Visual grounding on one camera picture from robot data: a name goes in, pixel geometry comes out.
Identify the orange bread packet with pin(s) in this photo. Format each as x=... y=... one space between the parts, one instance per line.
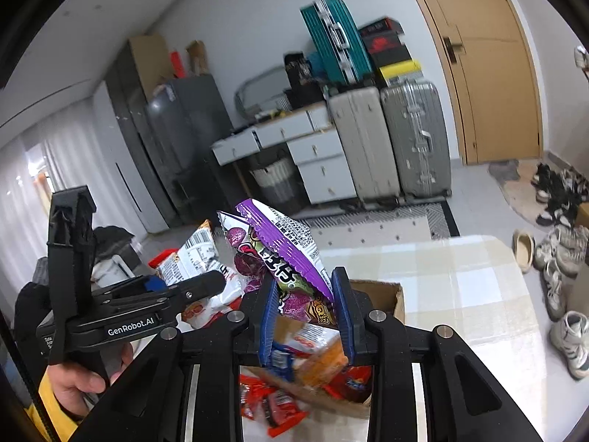
x=322 y=363

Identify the grey fridge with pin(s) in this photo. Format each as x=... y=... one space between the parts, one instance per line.
x=193 y=138

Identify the silver suitcase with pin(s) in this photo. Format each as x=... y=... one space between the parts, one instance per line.
x=414 y=138

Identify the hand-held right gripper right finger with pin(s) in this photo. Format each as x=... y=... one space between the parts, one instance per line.
x=345 y=322

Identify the beige suitcase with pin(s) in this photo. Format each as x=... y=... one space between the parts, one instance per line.
x=363 y=147

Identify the brown paper bag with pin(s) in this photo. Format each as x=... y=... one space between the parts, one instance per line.
x=197 y=57

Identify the pile of sneakers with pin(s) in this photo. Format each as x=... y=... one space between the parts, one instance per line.
x=557 y=248

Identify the striped rug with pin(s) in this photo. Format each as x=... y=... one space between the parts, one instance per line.
x=382 y=221

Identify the white and red chips packet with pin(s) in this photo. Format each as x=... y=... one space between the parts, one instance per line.
x=308 y=336
x=198 y=253

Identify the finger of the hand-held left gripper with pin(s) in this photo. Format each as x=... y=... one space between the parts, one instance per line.
x=202 y=285
x=154 y=281

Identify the white desk with drawers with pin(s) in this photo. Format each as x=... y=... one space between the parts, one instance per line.
x=317 y=161

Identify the grey floor mat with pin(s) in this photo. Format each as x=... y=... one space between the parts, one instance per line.
x=520 y=188

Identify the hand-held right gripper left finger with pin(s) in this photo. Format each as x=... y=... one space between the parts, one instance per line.
x=269 y=322

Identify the red bag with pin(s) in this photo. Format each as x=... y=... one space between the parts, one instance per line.
x=178 y=64

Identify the woven laundry basket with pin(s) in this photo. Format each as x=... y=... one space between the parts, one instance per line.
x=276 y=182

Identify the wooden door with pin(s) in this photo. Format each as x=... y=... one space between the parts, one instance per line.
x=497 y=78

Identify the chequered tablecloth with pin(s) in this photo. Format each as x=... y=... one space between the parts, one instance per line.
x=460 y=285

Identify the dark glass wardrobe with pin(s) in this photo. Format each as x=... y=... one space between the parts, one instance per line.
x=133 y=147

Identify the black jacket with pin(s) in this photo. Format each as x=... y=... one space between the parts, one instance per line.
x=32 y=304
x=112 y=244

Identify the oval mirror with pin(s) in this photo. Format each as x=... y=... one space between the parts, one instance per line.
x=246 y=90

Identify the person's left hand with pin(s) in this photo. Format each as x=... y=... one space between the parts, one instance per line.
x=78 y=382

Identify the brown cardboard panel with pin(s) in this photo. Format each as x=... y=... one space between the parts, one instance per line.
x=149 y=62

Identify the purple snack packet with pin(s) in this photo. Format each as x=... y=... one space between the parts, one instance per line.
x=285 y=248

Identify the white curtain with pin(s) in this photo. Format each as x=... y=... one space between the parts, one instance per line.
x=69 y=156

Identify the teal suitcase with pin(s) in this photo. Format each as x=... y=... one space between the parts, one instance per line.
x=336 y=37

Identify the blue snack packet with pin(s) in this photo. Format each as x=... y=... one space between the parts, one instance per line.
x=280 y=357

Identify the cardboard box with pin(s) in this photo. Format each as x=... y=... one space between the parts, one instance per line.
x=386 y=294

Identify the black bag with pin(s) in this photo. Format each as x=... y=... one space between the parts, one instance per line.
x=301 y=80

